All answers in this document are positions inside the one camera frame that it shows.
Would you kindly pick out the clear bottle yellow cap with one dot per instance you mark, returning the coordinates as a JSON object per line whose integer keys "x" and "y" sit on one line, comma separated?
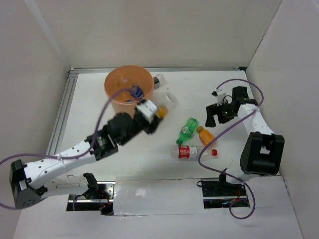
{"x": 166, "y": 102}

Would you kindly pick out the aluminium frame rail left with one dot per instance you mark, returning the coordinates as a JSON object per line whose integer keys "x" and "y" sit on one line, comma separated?
{"x": 56, "y": 139}

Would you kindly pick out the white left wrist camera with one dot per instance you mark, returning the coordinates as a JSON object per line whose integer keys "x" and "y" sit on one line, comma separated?
{"x": 148, "y": 109}

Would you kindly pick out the clear bottle red label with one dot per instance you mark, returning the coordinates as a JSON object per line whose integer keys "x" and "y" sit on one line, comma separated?
{"x": 191, "y": 152}

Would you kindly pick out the green plastic bottle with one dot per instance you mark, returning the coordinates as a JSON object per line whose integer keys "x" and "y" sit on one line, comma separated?
{"x": 187, "y": 131}

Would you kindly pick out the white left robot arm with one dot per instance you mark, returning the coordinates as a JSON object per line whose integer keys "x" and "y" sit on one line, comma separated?
{"x": 33, "y": 182}

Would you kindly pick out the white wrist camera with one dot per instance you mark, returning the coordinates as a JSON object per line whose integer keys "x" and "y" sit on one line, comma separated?
{"x": 219, "y": 94}
{"x": 148, "y": 109}

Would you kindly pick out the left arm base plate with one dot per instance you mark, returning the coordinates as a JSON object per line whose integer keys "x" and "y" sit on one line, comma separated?
{"x": 101, "y": 202}

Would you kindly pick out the aluminium frame rail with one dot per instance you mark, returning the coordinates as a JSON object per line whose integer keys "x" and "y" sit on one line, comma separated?
{"x": 157, "y": 69}
{"x": 56, "y": 139}

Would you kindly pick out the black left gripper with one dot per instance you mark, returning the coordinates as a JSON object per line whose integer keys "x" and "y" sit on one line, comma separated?
{"x": 152, "y": 128}

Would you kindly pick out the orange juice bottle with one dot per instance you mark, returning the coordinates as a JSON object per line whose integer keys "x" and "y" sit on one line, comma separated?
{"x": 204, "y": 135}

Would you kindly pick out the aluminium frame rail back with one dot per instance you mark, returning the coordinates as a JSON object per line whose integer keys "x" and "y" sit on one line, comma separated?
{"x": 157, "y": 69}

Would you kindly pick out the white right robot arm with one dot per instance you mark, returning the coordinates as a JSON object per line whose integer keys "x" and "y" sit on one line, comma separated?
{"x": 263, "y": 149}

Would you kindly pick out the small blue label bottle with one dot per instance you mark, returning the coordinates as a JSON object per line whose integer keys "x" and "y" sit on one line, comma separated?
{"x": 136, "y": 92}

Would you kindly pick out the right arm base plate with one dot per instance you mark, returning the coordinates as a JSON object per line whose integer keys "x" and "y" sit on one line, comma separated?
{"x": 217, "y": 196}

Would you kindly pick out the orange plastic bin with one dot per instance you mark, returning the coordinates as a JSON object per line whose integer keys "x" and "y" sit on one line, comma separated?
{"x": 124, "y": 77}

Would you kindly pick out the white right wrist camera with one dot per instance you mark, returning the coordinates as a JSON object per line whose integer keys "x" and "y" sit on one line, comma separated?
{"x": 219, "y": 94}

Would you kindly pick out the dark bottle behind bin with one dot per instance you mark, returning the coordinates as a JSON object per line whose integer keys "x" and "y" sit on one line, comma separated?
{"x": 159, "y": 80}

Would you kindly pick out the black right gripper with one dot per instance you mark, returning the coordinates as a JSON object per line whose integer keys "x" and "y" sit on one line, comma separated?
{"x": 213, "y": 109}

